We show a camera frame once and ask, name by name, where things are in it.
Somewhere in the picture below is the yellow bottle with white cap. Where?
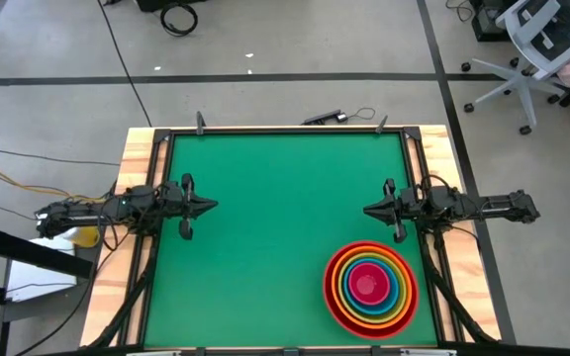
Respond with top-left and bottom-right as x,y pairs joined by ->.
61,225 -> 101,249

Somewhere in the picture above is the green table mat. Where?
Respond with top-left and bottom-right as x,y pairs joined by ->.
143,132 -> 438,348

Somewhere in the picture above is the black desk beam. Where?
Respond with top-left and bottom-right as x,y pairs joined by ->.
0,224 -> 94,281

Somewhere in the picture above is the yellow cable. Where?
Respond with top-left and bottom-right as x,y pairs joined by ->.
0,167 -> 108,203

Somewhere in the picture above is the thin grey cable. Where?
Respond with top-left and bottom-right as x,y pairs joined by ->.
0,149 -> 121,168

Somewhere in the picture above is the long black floor cable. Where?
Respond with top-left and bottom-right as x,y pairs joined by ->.
97,0 -> 153,128

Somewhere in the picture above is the grey office chair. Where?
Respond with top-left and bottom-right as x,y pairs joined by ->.
461,0 -> 570,135

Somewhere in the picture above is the orange bowl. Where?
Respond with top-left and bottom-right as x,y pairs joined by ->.
330,245 -> 414,331

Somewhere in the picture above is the white paper sheet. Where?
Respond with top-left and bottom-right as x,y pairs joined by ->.
5,234 -> 78,303

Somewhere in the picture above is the black power adapter with cord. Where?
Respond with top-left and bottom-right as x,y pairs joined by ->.
303,107 -> 376,126

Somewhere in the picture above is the coiled black cable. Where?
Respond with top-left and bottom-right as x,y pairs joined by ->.
159,2 -> 200,38

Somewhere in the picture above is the yellow-green bowl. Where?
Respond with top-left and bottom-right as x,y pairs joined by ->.
336,251 -> 409,325

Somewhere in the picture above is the small pink bowl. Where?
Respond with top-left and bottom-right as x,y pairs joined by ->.
347,261 -> 392,307

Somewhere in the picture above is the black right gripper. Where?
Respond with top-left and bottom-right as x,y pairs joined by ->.
362,178 -> 421,245

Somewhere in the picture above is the blue bowl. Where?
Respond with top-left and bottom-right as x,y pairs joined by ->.
342,257 -> 401,316

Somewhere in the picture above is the black equipment box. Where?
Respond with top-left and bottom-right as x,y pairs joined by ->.
470,0 -> 514,44

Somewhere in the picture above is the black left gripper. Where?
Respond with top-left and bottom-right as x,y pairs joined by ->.
161,173 -> 220,242

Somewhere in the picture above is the large red bowl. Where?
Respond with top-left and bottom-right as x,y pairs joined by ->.
322,240 -> 420,341

